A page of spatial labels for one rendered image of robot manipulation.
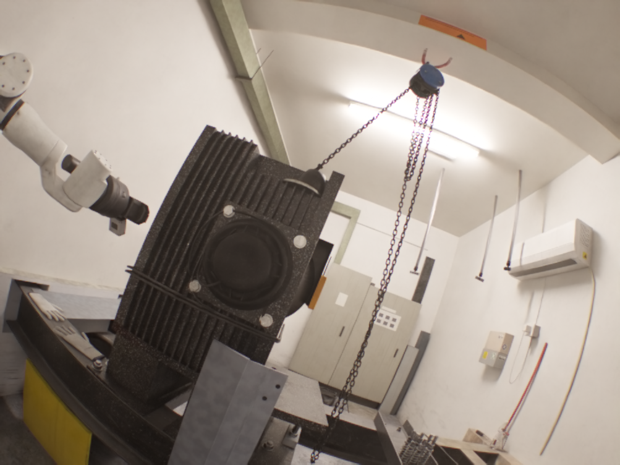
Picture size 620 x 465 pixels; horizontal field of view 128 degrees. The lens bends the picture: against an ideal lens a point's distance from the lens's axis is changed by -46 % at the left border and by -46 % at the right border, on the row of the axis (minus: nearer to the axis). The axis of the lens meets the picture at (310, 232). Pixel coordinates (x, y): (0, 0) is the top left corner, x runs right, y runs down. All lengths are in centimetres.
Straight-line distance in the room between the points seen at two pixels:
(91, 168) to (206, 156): 44
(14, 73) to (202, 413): 78
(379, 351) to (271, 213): 333
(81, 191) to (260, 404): 58
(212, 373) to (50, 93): 125
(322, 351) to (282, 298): 315
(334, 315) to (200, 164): 318
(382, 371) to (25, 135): 402
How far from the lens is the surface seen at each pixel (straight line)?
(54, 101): 141
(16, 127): 56
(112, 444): 119
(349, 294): 382
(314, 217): 79
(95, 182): 59
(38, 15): 132
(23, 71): 55
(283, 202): 82
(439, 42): 174
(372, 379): 401
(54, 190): 59
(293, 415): 85
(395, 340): 395
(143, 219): 72
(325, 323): 382
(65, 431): 138
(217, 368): 67
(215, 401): 70
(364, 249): 414
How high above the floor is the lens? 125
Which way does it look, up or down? 11 degrees up
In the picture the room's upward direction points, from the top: 23 degrees clockwise
